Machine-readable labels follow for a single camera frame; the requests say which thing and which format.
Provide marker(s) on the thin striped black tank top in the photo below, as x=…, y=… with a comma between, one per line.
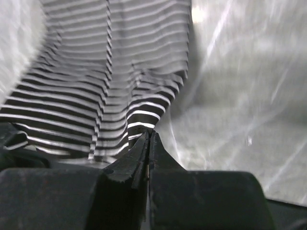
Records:
x=107, y=72

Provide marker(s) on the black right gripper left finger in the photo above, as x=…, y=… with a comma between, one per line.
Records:
x=39, y=193

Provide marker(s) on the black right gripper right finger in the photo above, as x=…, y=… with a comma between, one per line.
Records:
x=202, y=200

